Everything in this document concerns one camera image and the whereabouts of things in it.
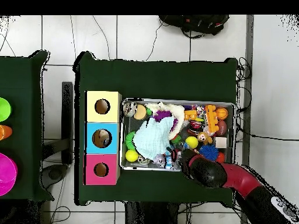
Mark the blue spiky rubber ball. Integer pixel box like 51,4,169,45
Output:
199,143,220,162

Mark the black backpack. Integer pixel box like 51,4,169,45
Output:
158,15,230,38

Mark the green spiky rubber ball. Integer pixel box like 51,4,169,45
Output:
125,131,137,150

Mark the small orange basketball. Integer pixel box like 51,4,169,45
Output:
215,107,229,120

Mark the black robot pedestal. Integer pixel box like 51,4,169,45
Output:
124,201,180,224

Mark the magenta plastic bowl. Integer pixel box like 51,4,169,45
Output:
0,152,18,197

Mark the black upright panel on stand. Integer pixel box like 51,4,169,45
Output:
41,81,75,190

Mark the shallow wire mesh bin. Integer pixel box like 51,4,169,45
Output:
119,97,236,174

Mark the orange plastic cone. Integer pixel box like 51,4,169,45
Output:
0,124,13,141

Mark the long orange building block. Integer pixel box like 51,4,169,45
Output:
204,104,220,133

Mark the brown plush monkey toy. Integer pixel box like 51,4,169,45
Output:
197,131,214,145

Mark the black cable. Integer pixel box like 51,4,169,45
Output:
234,123,299,142

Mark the dark green table cloth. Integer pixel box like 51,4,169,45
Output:
0,50,54,202
73,51,239,206

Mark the mint green waffle cloth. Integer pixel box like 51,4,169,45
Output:
133,115,176,160

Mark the cream knitted cloth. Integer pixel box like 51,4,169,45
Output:
145,101,185,139

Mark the wooden box with three holes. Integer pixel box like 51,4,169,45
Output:
83,90,123,186

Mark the green plastic cup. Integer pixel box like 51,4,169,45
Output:
0,97,12,123

